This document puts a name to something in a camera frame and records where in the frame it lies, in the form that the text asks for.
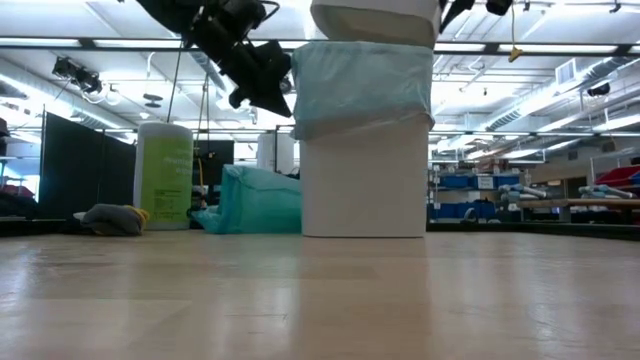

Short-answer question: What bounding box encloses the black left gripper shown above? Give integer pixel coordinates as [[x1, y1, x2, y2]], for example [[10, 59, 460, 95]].
[[189, 0, 294, 119]]

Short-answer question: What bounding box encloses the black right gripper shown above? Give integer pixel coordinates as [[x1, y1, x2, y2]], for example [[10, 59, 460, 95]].
[[439, 0, 514, 34]]

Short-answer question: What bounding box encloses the white plastic trash bin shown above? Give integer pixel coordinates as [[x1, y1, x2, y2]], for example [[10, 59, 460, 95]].
[[298, 115, 431, 239]]

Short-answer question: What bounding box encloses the teal folded trash bag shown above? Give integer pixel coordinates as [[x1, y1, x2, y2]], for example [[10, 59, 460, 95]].
[[191, 164, 304, 236]]

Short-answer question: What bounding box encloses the yellow hanging connector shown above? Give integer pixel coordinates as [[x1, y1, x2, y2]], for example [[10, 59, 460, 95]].
[[507, 0, 525, 64]]

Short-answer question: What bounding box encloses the white round column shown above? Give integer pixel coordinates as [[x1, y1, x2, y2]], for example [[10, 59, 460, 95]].
[[256, 132, 297, 177]]

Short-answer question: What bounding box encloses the black panel screen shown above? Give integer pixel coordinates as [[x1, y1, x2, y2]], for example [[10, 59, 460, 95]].
[[192, 139, 235, 201]]

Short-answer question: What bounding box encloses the green wipes canister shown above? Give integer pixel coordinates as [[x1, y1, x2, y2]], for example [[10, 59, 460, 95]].
[[131, 121, 195, 232]]

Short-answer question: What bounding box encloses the blue storage bins shelf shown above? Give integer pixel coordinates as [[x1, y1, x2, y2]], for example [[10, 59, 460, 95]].
[[428, 171, 524, 221]]

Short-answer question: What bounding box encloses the grey yellow sponge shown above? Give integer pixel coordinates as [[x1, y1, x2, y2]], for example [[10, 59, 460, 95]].
[[73, 202, 151, 238]]

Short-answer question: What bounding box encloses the black room partition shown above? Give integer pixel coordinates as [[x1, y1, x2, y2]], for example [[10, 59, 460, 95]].
[[38, 110, 137, 221]]

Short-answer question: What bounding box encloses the wooden workbench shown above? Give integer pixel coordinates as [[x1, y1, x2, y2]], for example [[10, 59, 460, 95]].
[[517, 197, 640, 224]]

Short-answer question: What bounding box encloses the black ceiling camera rig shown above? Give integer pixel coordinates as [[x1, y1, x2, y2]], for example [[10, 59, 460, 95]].
[[51, 56, 104, 96]]

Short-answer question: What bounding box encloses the black metal table frame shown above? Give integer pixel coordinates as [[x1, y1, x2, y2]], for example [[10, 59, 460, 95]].
[[0, 214, 640, 242]]

